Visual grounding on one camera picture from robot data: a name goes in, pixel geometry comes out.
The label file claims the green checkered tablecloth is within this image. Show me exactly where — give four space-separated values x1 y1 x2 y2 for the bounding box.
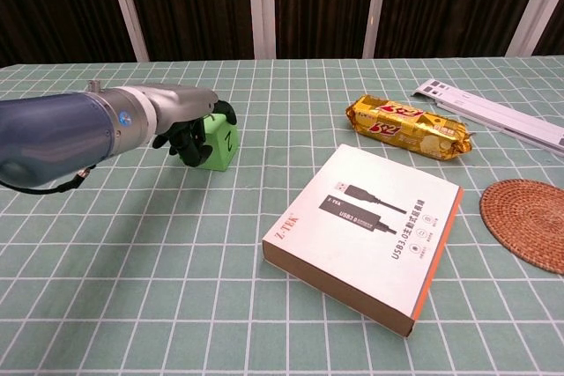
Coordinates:
0 55 564 376

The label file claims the long white flat box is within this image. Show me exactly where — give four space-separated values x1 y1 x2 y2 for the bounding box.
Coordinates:
411 78 564 153

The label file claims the white folding screen frame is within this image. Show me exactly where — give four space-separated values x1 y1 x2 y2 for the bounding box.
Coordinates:
103 0 564 63

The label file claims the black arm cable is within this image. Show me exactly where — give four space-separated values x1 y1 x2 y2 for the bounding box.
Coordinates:
0 165 97 195

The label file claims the green numbered cube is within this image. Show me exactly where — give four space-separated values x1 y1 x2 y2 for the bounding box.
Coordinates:
196 112 240 173

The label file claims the round woven rattan coaster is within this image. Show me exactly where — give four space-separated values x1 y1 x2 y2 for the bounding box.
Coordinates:
479 179 564 276

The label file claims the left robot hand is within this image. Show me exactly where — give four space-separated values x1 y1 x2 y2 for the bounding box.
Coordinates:
144 84 237 169

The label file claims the gold biscuit packet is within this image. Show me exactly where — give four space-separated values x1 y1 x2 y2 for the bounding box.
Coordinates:
345 94 476 161

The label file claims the white USB cable box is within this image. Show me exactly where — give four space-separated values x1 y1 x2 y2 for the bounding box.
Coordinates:
261 144 465 339

